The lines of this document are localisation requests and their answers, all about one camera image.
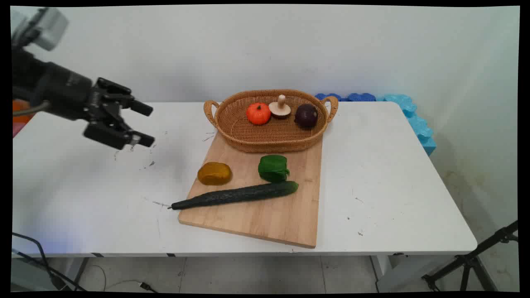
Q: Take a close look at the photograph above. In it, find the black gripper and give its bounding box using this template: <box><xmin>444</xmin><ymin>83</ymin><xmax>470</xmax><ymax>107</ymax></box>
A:
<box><xmin>12</xmin><ymin>48</ymin><xmax>156</xmax><ymax>151</ymax></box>

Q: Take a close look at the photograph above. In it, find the dark green toy cucumber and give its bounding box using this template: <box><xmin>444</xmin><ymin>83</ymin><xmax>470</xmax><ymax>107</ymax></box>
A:
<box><xmin>167</xmin><ymin>180</ymin><xmax>299</xmax><ymax>211</ymax></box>

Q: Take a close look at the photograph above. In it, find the orange object behind table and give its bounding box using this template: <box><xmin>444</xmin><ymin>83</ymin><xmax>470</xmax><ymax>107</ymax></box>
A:
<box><xmin>12</xmin><ymin>99</ymin><xmax>34</xmax><ymax>125</ymax></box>

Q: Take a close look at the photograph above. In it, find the yellow brown toy potato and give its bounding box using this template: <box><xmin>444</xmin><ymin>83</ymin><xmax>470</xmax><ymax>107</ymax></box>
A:
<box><xmin>197</xmin><ymin>161</ymin><xmax>232</xmax><ymax>186</ymax></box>

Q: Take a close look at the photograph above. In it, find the orange toy pumpkin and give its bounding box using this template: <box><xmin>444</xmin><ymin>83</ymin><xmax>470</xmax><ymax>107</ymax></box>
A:
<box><xmin>246</xmin><ymin>102</ymin><xmax>272</xmax><ymax>126</ymax></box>

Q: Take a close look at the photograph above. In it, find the woven wicker basket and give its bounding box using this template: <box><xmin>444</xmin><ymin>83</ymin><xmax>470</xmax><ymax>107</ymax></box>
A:
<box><xmin>203</xmin><ymin>89</ymin><xmax>339</xmax><ymax>153</ymax></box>

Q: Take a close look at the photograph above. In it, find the beige toy mushroom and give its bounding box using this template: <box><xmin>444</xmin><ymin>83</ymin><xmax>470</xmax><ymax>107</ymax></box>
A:
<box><xmin>268</xmin><ymin>94</ymin><xmax>292</xmax><ymax>120</ymax></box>

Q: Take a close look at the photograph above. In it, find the green toy bell pepper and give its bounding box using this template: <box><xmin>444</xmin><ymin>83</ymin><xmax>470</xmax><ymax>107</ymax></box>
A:
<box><xmin>258</xmin><ymin>154</ymin><xmax>290</xmax><ymax>184</ymax></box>

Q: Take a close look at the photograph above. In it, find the wooden cutting board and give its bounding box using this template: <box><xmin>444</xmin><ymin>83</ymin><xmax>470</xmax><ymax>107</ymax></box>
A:
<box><xmin>178</xmin><ymin>132</ymin><xmax>323</xmax><ymax>249</ymax></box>

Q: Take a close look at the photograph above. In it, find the grey box under table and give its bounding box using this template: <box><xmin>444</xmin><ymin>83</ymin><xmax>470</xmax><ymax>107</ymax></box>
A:
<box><xmin>12</xmin><ymin>257</ymin><xmax>76</xmax><ymax>292</ymax></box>

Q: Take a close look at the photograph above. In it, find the dark purple toy onion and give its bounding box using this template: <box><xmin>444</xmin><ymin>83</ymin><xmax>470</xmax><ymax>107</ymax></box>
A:
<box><xmin>294</xmin><ymin>103</ymin><xmax>319</xmax><ymax>128</ymax></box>

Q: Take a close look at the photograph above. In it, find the dark blue foam mat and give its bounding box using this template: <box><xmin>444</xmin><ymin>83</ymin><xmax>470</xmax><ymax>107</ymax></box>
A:
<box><xmin>314</xmin><ymin>92</ymin><xmax>376</xmax><ymax>102</ymax></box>

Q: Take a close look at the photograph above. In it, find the light blue foam mat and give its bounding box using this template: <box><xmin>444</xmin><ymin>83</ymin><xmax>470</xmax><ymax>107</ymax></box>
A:
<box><xmin>375</xmin><ymin>94</ymin><xmax>437</xmax><ymax>156</ymax></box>

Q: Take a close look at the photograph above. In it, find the white table leg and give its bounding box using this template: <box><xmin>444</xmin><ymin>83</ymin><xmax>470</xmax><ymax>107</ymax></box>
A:
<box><xmin>370</xmin><ymin>254</ymin><xmax>460</xmax><ymax>293</ymax></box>

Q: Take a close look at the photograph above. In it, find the black tripod stand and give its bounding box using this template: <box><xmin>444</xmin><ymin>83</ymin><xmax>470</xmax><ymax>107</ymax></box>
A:
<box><xmin>421</xmin><ymin>220</ymin><xmax>519</xmax><ymax>292</ymax></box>

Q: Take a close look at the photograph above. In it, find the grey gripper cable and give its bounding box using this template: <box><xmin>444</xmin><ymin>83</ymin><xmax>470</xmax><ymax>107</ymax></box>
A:
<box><xmin>12</xmin><ymin>101</ymin><xmax>51</xmax><ymax>117</ymax></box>

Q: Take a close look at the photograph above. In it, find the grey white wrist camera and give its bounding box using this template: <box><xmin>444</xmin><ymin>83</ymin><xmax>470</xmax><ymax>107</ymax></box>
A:
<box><xmin>12</xmin><ymin>7</ymin><xmax>69</xmax><ymax>51</ymax></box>

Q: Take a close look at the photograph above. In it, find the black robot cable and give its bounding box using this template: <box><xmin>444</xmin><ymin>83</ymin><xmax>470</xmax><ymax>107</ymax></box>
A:
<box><xmin>12</xmin><ymin>232</ymin><xmax>88</xmax><ymax>292</ymax></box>

